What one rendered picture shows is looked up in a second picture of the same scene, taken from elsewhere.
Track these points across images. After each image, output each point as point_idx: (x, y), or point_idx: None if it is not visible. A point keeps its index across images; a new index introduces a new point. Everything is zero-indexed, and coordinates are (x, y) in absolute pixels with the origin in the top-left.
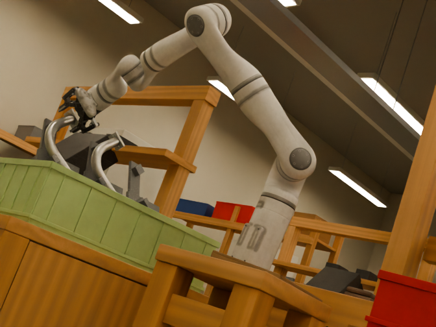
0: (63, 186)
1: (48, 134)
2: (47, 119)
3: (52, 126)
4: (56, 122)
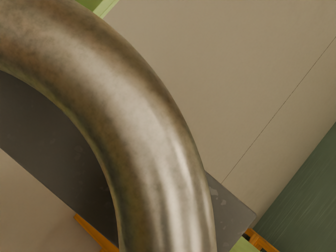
0: None
1: (75, 12)
2: (241, 220)
3: (142, 99)
4: (172, 174)
